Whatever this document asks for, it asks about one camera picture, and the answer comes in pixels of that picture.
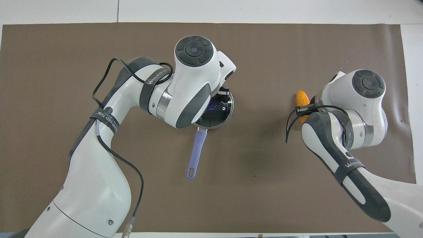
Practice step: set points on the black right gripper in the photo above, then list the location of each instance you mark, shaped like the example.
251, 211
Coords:
305, 109

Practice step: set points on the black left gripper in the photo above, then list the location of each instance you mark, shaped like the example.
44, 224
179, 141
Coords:
216, 115

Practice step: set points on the yellow plastic corn cob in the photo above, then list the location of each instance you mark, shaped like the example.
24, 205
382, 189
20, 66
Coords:
302, 97

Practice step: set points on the glass lid purple knob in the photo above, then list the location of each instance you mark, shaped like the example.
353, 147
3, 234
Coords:
213, 106

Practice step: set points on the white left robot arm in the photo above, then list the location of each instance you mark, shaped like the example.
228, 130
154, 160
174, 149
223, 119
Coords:
195, 82

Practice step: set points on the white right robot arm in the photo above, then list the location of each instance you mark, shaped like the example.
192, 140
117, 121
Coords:
363, 99

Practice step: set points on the brown table mat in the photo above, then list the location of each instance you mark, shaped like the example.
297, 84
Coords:
66, 49

